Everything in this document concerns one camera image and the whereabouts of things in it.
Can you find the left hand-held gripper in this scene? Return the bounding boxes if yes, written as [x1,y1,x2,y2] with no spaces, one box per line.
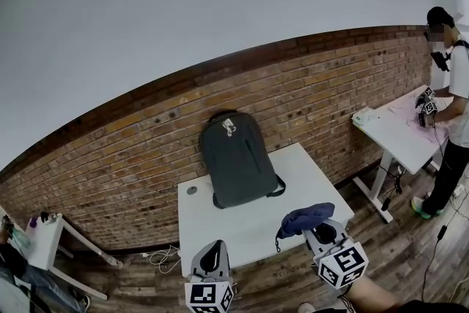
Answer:
[184,239,235,313]

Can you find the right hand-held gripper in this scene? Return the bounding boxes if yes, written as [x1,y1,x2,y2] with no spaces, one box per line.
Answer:
[302,218,369,291]

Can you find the navy blue cloth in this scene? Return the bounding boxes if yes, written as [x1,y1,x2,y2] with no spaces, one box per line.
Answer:
[274,202,336,254]

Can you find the dark grey backpack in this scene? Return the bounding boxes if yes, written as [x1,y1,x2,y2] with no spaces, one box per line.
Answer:
[199,111,287,210]

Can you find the person's right forearm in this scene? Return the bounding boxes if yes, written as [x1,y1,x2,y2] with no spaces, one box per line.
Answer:
[344,276,408,313]

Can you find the pink cloth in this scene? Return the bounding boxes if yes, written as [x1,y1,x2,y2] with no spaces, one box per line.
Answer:
[387,94,452,135]

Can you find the person's black trouser leg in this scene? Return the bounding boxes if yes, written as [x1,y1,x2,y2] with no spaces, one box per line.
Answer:
[314,301,469,313]

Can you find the white desk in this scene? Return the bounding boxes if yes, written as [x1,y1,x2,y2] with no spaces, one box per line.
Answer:
[23,212,125,301]
[351,84,454,224]

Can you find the white box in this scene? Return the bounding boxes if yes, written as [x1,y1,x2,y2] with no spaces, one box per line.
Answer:
[352,109,374,128]

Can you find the white floor cable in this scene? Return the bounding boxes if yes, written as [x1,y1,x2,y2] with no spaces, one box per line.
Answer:
[141,244,182,273]

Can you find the long black floor cable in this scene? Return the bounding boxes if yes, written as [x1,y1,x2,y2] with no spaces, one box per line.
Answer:
[419,190,469,305]

